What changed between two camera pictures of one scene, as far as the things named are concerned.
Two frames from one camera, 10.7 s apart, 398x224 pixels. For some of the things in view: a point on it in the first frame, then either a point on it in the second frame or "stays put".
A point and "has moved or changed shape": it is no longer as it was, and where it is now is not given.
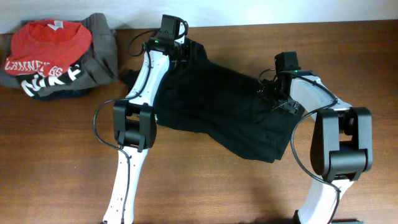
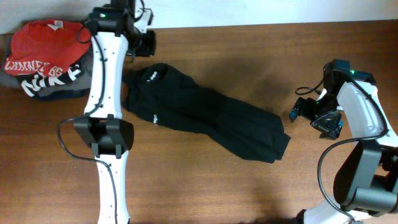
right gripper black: x=266 y=90 → x=302 y=107
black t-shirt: x=227 y=106 has moved or changed shape
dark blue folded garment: x=65 y=94 stays put
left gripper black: x=187 y=54 → x=148 y=48
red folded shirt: x=49 y=46 stays put
